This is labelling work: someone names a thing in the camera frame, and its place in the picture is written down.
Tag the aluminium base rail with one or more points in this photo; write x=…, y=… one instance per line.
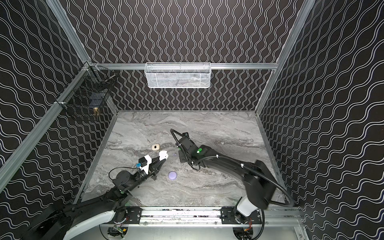
x=209, y=217

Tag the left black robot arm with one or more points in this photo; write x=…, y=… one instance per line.
x=68, y=221

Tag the black wire wall basket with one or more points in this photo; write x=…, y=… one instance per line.
x=93, y=91

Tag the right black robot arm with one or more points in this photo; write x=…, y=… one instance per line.
x=261, y=187

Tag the white round disc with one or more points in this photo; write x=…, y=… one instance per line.
x=163, y=155

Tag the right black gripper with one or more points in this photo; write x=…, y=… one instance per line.
x=182, y=140

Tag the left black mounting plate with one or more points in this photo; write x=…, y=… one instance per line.
x=128, y=215

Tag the beige earbud charging case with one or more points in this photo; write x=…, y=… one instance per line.
x=155, y=147

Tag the black mounting plate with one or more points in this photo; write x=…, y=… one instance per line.
x=128, y=215
x=229, y=215

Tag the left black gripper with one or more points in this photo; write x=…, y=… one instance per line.
x=154, y=167

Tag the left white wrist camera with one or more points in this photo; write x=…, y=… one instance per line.
x=143, y=164

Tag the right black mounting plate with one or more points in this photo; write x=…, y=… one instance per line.
x=229, y=215

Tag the purple round disc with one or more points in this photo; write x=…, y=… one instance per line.
x=172, y=175

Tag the white mesh wall basket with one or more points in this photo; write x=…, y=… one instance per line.
x=178, y=75

